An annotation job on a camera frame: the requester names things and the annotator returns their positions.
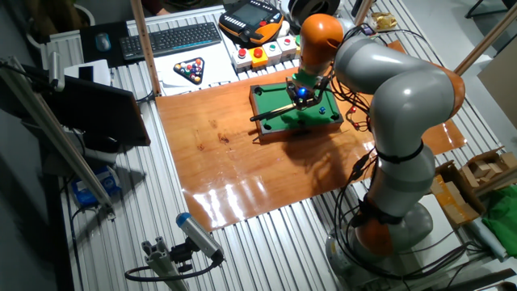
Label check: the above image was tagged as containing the cardboard box with wood blocks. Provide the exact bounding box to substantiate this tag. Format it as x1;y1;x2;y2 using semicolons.
459;147;517;193

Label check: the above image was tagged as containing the blue package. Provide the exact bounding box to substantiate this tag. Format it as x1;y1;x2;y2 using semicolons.
71;164;123;209

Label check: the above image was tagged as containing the green cloth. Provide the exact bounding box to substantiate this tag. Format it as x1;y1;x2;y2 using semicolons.
481;196;517;259

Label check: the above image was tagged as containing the mini green felt pool table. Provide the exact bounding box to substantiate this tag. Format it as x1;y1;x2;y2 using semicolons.
248;80;344;142

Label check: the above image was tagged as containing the person forearm dark sleeve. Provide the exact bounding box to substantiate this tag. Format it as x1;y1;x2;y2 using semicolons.
141;0;171;16

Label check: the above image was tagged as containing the wooden post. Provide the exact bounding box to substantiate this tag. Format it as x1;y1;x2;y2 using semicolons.
454;2;517;77
129;0;163;97
354;0;375;23

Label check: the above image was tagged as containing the black computer keyboard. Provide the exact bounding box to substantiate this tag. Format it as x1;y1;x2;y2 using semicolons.
119;21;223;61

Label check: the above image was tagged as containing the open cardboard box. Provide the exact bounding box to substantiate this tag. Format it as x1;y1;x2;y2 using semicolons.
429;159;487;227

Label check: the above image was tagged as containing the white sheet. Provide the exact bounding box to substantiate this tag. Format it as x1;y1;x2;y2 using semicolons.
153;39;240;97

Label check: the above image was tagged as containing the black inline cable adapter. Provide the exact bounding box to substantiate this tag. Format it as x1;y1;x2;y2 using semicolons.
351;151;376;183

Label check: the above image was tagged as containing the orange and black teach pendant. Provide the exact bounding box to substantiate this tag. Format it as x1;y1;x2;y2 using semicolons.
218;0;285;45

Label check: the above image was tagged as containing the silver camera with blue end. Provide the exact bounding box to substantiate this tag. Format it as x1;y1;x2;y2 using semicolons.
175;212;225;263

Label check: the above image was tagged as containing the brown cardboard sheet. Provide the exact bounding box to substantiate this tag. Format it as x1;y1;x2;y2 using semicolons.
477;47;517;131

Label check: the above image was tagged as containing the black and cream pool cue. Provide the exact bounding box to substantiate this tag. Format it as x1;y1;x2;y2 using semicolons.
249;103;299;123

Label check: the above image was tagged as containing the black mouse pad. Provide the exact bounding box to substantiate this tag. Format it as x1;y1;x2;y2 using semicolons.
79;20;130;69

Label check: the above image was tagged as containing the black camera cable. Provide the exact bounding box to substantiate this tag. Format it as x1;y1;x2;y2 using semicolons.
124;252;225;283

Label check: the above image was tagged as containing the black round spool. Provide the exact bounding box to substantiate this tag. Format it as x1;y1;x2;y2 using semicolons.
287;0;343;26

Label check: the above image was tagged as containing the golden snack wrapper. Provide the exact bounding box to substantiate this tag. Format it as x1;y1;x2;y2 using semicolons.
370;11;399;32

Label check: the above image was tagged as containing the black triangle rack with balls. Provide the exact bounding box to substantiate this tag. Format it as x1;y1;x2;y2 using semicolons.
173;57;206;86

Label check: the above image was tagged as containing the pale rolled sheet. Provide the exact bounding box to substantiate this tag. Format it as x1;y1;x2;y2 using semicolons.
466;220;508;262

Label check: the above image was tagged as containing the white box with black square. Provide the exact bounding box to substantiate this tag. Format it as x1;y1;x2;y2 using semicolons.
63;59;111;87

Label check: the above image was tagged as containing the aluminium profile camera mount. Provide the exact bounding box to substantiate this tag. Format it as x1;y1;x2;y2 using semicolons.
141;236;191;291

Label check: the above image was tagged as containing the small silver camera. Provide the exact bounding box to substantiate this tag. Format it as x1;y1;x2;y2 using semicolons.
47;50;65;93

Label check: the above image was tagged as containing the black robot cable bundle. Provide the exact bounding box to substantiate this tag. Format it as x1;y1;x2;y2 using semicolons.
329;23;476;282

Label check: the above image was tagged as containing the white box with red button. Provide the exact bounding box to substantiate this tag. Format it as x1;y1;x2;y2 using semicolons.
276;35;299;61

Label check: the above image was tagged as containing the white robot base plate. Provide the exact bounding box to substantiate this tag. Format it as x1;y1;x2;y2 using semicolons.
403;193;472;270

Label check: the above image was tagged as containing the blue-grey computer mouse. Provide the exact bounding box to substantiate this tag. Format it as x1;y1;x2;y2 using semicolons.
95;32;112;53

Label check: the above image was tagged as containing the black chair base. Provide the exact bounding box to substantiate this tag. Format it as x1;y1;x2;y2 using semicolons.
464;0;517;20

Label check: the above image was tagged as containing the white box with green button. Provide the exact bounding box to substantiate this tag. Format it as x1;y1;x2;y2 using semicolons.
262;40;283;65

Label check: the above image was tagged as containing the dark flat monitor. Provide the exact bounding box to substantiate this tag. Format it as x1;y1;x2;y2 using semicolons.
22;64;152;148

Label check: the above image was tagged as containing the yellow emergency stop box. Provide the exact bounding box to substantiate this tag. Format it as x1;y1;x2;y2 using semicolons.
248;46;270;70

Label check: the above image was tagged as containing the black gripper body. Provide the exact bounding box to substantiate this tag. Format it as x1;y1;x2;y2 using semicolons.
287;76;325;107

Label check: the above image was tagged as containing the long aluminium stand leg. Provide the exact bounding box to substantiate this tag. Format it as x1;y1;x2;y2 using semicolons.
0;56;117;221

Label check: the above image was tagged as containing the glossy wooden board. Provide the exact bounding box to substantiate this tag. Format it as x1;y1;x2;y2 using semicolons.
155;39;468;232

